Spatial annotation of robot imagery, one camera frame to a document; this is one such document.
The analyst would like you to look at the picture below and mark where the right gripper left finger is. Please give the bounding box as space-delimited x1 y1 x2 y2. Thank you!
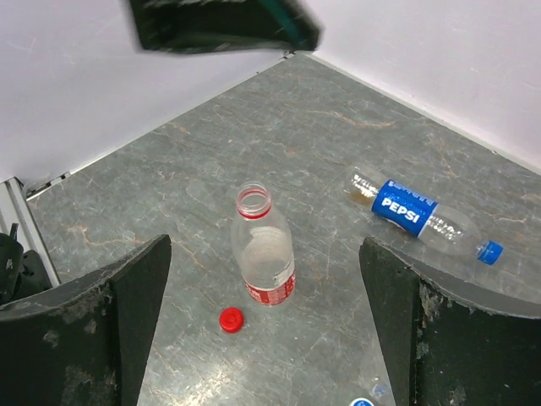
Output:
1 234 172 405

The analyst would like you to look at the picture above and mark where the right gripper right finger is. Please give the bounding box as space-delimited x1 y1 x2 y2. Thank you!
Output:
358 238 540 405

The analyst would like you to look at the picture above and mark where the clear Pocari Sweat bottle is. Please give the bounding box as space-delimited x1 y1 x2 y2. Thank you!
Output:
358 337 396 406

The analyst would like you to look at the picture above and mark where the blue white Pocari cap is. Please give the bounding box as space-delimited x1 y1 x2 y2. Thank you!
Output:
349 398 374 406

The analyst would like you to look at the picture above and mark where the red bottle cap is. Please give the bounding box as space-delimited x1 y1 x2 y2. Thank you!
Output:
219 307 244 333

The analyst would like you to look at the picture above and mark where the red label water bottle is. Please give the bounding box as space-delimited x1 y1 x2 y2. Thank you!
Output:
230 181 296 306

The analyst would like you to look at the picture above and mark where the Pepsi bottle blue label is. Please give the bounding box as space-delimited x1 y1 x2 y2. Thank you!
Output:
343 165 504 266

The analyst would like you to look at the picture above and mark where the aluminium frame rail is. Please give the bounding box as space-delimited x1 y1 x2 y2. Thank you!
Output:
0 178 61 288

